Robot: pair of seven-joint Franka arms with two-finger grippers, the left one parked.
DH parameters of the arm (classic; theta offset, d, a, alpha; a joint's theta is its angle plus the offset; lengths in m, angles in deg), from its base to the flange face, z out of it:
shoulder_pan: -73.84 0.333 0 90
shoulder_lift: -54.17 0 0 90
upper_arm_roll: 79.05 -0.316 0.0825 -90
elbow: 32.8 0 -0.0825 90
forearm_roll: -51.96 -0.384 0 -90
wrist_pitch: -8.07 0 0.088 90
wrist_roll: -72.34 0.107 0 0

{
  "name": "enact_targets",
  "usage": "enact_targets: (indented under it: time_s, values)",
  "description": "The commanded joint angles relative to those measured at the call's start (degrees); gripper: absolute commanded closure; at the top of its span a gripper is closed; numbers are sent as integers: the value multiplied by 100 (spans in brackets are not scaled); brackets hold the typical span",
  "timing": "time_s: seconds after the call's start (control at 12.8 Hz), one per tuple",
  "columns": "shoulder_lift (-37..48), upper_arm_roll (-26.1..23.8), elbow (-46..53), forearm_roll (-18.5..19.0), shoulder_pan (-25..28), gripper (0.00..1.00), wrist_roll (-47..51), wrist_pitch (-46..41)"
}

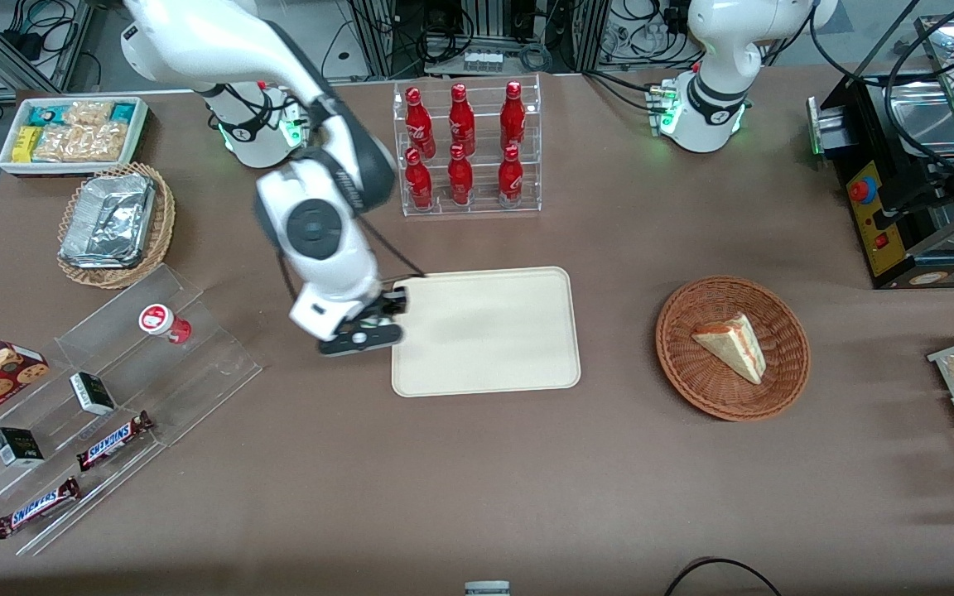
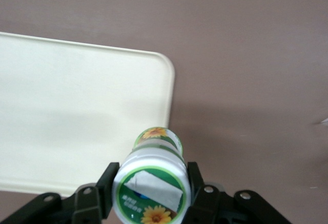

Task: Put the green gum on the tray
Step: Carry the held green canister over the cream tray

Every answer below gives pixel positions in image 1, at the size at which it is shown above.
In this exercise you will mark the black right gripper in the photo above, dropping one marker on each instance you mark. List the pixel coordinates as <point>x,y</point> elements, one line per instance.
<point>383,304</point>

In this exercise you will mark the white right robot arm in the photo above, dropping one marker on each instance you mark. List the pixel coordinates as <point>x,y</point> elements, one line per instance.
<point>320,232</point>

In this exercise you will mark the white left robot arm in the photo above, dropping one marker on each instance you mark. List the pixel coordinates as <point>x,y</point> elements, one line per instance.
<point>717,91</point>

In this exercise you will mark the cream plastic tray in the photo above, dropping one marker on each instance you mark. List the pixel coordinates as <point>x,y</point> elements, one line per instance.
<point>485,331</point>

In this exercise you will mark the red gum bottle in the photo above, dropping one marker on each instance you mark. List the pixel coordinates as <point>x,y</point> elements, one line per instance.
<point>164,323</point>

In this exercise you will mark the red emergency stop button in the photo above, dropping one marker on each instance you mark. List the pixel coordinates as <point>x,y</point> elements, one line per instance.
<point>862,190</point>

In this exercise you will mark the black and steel toaster machine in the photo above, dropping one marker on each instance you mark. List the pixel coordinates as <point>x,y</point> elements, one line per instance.
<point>866,240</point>

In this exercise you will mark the red cola bottle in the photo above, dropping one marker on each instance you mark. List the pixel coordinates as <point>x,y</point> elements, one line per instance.
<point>510,180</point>
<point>513,116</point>
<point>419,184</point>
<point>460,180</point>
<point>461,120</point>
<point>419,124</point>

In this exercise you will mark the clear acrylic bottle rack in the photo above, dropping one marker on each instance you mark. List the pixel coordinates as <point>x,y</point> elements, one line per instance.
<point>482,199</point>

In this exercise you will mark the clear acrylic step shelf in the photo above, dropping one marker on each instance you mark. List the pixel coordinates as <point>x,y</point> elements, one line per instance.
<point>195,372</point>

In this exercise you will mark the light wicker basket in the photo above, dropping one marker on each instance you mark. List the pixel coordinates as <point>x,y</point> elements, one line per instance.
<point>164,223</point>

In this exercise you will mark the wrapped triangle sandwich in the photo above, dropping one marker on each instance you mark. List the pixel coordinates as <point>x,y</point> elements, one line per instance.
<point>734,346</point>

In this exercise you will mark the white power strip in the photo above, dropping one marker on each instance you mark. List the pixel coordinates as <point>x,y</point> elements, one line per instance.
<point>484,60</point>

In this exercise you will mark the silver foil container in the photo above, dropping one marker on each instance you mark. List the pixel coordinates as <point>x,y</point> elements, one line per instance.
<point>108,219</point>

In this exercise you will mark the white snack bin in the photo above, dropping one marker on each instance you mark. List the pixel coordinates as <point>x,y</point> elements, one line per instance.
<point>136,136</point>

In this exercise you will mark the Snickers chocolate bar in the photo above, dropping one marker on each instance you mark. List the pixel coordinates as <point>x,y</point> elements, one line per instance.
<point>36,507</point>
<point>113,440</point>

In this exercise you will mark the small black box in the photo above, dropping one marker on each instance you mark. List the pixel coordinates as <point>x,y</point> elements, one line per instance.
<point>93,393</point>
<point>17,447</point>

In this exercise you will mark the small grey device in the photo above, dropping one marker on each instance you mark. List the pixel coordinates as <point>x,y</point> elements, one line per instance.
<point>487,588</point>

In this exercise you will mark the round brown wicker basket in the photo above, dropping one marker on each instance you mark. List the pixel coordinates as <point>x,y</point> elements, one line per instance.
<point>709,381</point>

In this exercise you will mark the teal snack pack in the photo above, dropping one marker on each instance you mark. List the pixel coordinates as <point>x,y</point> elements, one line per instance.
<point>45,116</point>
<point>122,111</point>

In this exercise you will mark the rice cracker snack bag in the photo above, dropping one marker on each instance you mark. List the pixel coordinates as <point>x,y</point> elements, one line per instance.
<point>79,144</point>
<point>88,112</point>

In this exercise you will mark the yellow snack pack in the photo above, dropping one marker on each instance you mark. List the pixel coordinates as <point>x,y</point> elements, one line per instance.
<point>26,143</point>

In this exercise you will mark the grey wrist camera bar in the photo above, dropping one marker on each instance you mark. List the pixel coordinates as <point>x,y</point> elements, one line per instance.
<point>361,340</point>

